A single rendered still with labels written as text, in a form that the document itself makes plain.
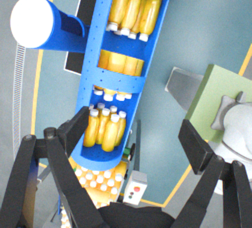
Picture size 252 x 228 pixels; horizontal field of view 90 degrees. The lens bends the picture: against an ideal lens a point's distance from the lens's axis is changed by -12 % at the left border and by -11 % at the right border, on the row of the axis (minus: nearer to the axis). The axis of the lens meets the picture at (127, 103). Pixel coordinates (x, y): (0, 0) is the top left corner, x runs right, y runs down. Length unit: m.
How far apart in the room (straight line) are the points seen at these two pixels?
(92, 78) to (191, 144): 0.44
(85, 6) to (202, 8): 1.27
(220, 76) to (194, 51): 1.10
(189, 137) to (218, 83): 0.60
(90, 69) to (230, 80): 0.63
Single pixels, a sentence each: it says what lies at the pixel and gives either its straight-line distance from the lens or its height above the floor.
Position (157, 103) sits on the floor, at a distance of 1.83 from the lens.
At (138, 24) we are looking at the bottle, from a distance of 0.73.
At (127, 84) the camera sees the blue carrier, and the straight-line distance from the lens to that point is 0.53.
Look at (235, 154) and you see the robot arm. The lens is 0.68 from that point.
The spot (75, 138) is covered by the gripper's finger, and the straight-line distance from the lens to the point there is 0.17.
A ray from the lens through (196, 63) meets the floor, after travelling 1.85.
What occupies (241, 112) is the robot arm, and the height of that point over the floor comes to 1.20.
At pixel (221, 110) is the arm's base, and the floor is 1.09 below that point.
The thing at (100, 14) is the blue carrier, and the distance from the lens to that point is 0.57.
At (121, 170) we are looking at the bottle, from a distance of 0.95.
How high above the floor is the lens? 1.74
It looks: 72 degrees down
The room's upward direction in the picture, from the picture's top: 160 degrees counter-clockwise
